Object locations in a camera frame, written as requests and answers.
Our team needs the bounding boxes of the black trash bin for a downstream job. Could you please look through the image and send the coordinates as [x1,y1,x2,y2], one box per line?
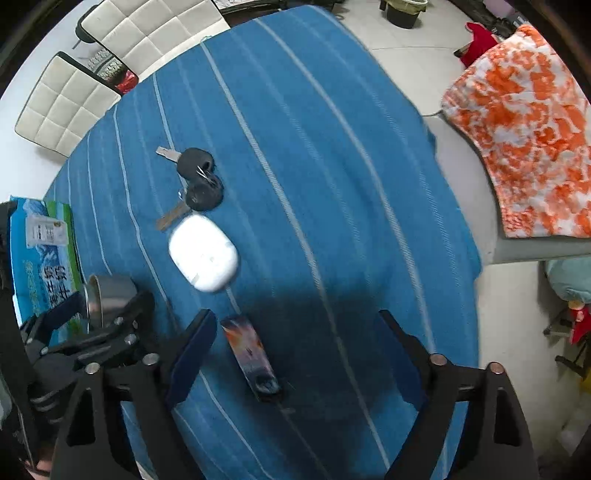
[383,0,429,29]

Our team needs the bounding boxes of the black car keys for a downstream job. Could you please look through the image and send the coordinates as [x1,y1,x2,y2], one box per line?
[156,146,223,231]

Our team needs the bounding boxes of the right white padded chair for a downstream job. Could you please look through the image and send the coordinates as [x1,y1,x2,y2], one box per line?
[80,0,229,81]

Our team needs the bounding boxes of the teal blanket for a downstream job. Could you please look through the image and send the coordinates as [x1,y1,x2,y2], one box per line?
[545,256,591,304]

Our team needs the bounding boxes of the blue cardboard milk box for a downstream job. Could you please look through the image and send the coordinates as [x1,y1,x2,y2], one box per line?
[9,197,82,324]

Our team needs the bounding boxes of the red garment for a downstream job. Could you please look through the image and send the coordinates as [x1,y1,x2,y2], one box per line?
[454,22,499,68]

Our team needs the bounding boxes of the white padded chair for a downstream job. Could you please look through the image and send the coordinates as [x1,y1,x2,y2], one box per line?
[80,0,229,81]
[14,52,121,157]

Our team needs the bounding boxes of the metal round speaker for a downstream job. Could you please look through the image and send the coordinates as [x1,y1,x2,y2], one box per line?
[82,274,137,330]

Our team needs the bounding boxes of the blue striped tablecloth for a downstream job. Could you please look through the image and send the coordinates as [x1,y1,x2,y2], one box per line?
[46,6,481,479]

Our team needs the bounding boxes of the white earbud case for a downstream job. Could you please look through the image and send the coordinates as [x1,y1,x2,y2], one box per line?
[168,214,239,293]

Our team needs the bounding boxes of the red plastic bag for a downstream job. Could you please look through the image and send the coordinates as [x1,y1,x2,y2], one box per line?
[110,69,138,95]

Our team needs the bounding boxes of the grey chair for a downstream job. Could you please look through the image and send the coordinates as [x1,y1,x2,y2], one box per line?
[423,113,590,266]

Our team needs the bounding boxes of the orange floral cloth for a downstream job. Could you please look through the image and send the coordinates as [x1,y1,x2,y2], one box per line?
[442,24,590,238]

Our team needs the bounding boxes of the galaxy print lighter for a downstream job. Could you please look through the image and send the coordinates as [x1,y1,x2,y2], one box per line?
[221,315,283,402]

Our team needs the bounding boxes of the left white padded chair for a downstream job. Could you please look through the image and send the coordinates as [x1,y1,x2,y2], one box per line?
[14,52,121,157]

